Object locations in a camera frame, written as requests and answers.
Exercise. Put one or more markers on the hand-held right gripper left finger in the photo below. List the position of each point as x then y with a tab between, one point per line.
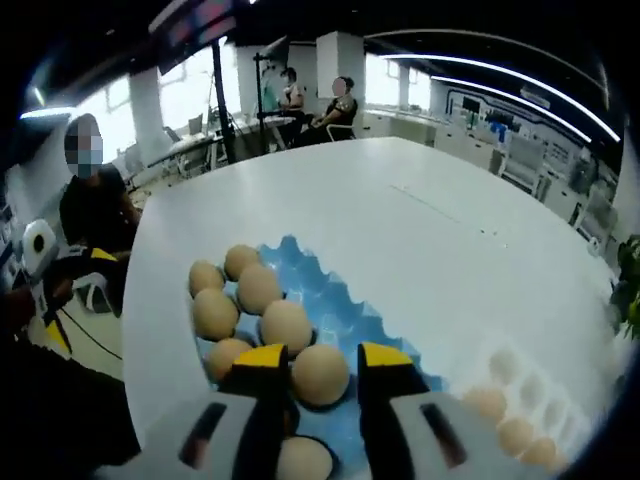
260	415

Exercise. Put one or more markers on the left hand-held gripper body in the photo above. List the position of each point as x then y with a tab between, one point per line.
37	245

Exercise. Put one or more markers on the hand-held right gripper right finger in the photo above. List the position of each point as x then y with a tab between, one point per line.
385	415

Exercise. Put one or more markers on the single tan egg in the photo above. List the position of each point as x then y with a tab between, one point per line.
320	375

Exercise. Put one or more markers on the group of tan eggs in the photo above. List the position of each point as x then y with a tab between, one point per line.
285	325
515	435

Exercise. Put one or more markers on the blue egg tray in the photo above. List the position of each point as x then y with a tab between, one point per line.
330	310

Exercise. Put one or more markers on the white plastic egg holder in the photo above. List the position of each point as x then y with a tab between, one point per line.
550	395

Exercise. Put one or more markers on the person's black shirt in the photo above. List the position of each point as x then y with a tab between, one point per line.
95	210

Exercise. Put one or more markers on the ceiling light strip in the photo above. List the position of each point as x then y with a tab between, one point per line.
525	76
500	93
45	112

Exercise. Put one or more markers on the person's dark trousers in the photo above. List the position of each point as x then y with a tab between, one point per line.
60	415

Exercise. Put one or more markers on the white table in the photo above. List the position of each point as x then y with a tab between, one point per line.
350	200

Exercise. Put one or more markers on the green potted plant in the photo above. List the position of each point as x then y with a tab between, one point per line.
630	300

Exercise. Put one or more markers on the hanging dark display screen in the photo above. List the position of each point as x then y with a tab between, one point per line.
200	17

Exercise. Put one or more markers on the white cabinet row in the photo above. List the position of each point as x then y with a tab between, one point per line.
450	140

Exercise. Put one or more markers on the white mesh office chair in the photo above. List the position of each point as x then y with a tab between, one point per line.
522	155

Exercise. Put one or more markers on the ceiling air conditioner vent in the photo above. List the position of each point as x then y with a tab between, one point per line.
535	95

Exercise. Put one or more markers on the black wall monitor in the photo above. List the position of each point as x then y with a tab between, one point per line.
471	105

